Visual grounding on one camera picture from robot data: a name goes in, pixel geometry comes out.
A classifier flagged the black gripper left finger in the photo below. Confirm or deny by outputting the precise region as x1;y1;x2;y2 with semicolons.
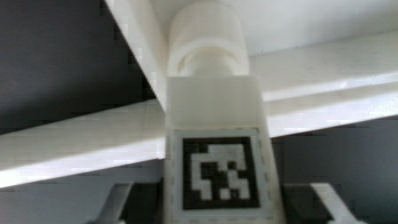
87;182;163;224

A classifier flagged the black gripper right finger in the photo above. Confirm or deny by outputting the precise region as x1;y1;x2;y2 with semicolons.
282;183;364;224

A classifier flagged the white table leg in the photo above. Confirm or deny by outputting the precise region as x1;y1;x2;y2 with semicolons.
163;53;286;224

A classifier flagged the white square tabletop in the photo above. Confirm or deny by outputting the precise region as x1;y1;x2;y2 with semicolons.
104;0;398;105

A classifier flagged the white U-shaped obstacle fence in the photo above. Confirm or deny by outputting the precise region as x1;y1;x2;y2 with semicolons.
0;71;398;189

